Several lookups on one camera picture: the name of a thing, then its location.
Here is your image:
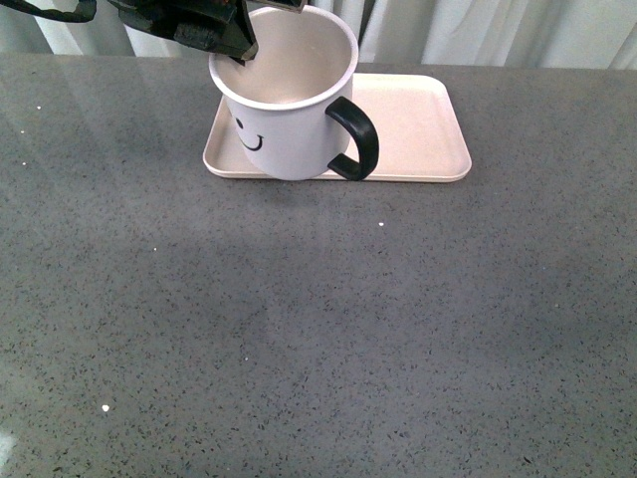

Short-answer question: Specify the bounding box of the grey pleated curtain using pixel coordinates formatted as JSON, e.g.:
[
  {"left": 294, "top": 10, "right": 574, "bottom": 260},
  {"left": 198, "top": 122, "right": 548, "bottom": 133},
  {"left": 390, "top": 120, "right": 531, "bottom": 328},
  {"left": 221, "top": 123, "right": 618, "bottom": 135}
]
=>
[{"left": 1, "top": 0, "right": 636, "bottom": 70}]

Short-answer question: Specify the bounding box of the white smiley mug black handle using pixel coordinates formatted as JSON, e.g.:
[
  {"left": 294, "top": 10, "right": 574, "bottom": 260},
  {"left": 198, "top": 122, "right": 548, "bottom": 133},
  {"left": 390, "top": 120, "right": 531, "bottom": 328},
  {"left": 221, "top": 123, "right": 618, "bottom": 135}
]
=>
[{"left": 209, "top": 6, "right": 379, "bottom": 181}]

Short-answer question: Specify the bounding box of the cream rectangular tray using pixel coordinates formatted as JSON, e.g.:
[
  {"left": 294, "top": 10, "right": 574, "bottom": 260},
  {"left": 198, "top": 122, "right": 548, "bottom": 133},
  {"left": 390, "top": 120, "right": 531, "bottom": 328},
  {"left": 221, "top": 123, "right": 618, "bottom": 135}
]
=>
[{"left": 203, "top": 73, "right": 472, "bottom": 183}]

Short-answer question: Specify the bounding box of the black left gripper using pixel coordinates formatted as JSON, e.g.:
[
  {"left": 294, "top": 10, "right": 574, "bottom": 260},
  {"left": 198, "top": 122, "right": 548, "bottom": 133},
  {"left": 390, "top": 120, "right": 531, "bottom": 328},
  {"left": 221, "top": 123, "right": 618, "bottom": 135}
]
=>
[{"left": 110, "top": 0, "right": 259, "bottom": 66}]

